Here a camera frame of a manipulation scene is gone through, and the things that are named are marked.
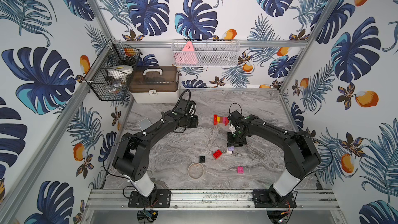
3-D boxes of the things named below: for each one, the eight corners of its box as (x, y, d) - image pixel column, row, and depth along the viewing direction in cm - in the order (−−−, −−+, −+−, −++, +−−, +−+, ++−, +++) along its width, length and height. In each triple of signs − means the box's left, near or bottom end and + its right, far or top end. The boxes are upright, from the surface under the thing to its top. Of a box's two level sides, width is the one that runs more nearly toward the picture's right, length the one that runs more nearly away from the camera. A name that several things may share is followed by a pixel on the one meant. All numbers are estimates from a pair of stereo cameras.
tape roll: (187, 179, 82) (187, 178, 81) (188, 163, 88) (188, 162, 86) (204, 179, 82) (204, 178, 81) (204, 163, 88) (204, 162, 86)
